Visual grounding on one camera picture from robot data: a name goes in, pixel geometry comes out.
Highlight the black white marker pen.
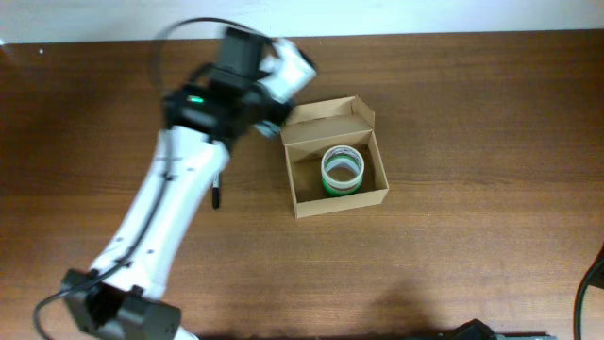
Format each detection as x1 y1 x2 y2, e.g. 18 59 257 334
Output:
211 173 221 210

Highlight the beige masking tape roll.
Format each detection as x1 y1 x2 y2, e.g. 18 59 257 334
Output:
321 145 365 181

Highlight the green tape roll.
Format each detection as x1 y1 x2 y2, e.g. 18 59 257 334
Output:
322 176 363 196

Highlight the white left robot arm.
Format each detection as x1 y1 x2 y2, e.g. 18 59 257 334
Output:
61 28 317 339

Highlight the brown cardboard box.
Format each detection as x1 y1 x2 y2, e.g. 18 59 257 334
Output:
281 96 389 218

